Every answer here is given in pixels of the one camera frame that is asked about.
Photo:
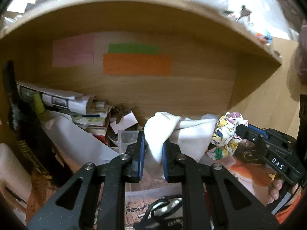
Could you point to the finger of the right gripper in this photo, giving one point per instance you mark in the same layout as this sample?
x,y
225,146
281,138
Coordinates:
x,y
250,132

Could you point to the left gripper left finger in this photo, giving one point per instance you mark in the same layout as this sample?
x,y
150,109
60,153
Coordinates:
x,y
95,195

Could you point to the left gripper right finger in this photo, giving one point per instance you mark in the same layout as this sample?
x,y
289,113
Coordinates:
x,y
212,197

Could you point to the floral patterned cloth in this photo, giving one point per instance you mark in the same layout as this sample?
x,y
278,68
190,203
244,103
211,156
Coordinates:
x,y
225,141

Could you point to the white soft cloth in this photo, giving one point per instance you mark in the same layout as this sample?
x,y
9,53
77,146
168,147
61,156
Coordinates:
x,y
192,136

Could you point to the black chain bag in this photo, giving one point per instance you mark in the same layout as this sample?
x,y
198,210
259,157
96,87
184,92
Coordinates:
x,y
164,213

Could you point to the right hand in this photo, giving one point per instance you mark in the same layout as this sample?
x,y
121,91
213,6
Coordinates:
x,y
274,189

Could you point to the newspaper print liner sheet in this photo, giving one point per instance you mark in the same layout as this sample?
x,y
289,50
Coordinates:
x,y
255,178

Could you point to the white paper sheet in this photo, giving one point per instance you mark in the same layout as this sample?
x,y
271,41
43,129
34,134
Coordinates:
x,y
79,145

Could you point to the clear plastic box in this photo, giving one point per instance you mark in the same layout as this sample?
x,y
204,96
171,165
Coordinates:
x,y
125,139

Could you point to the small white cardboard box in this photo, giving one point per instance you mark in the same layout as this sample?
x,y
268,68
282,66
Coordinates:
x,y
126,121

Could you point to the beige roll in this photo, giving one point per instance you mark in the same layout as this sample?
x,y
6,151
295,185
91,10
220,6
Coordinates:
x,y
13,174

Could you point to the stack of newspapers and books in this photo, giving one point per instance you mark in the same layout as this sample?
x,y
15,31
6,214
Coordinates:
x,y
84,110

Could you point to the dark glass bottle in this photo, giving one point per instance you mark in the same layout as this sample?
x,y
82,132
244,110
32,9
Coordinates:
x,y
33,142

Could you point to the orange sticky note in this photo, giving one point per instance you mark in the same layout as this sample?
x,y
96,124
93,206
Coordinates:
x,y
131,64

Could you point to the green sticky note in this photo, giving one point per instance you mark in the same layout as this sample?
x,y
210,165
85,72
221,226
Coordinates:
x,y
133,48

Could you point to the pink sticky note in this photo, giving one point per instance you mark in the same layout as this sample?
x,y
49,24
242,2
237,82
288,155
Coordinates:
x,y
73,51

